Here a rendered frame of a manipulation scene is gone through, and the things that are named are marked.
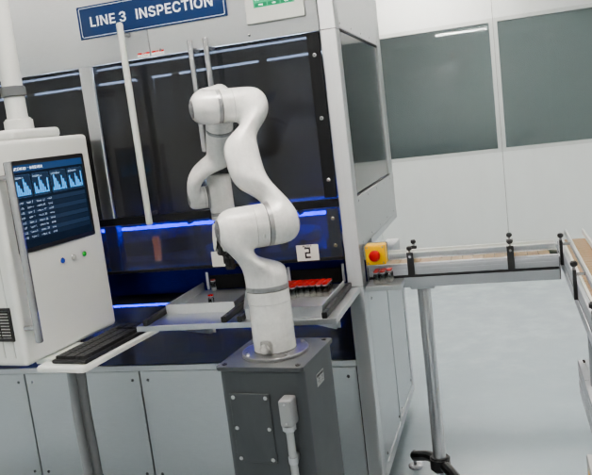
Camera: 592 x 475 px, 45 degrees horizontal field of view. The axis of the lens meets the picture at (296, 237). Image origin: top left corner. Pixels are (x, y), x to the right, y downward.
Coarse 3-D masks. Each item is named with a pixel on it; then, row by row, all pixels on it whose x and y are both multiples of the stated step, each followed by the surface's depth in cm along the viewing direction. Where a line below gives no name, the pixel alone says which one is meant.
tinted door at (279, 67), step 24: (216, 48) 262; (240, 48) 260; (264, 48) 258; (288, 48) 255; (216, 72) 264; (240, 72) 261; (264, 72) 259; (288, 72) 257; (288, 96) 258; (312, 96) 256; (288, 120) 260; (312, 120) 258; (264, 144) 264; (288, 144) 261; (312, 144) 259; (264, 168) 265; (288, 168) 263; (312, 168) 261; (240, 192) 270; (288, 192) 265; (312, 192) 262
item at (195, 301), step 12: (192, 288) 278; (204, 288) 288; (240, 288) 283; (180, 300) 267; (192, 300) 273; (204, 300) 271; (216, 300) 269; (228, 300) 266; (240, 300) 255; (168, 312) 256; (180, 312) 255; (192, 312) 254; (204, 312) 252
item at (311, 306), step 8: (336, 288) 249; (328, 296) 253; (296, 304) 247; (304, 304) 245; (312, 304) 244; (320, 304) 243; (248, 312) 236; (296, 312) 231; (304, 312) 230; (312, 312) 230; (320, 312) 229
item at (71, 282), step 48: (0, 144) 234; (48, 144) 254; (0, 192) 233; (48, 192) 253; (0, 240) 234; (48, 240) 251; (96, 240) 276; (0, 288) 238; (48, 288) 251; (96, 288) 275; (0, 336) 242; (48, 336) 250
